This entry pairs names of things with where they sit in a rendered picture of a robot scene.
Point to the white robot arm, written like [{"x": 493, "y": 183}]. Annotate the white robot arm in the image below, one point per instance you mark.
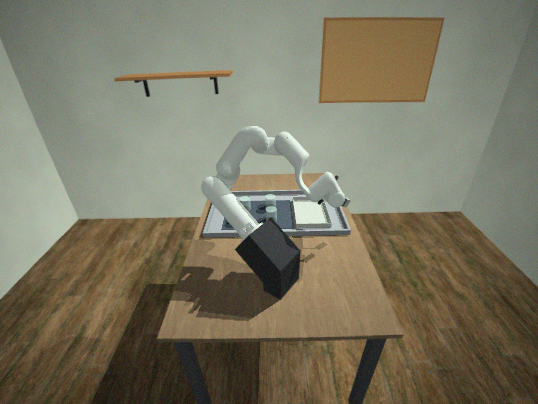
[{"x": 217, "y": 189}]

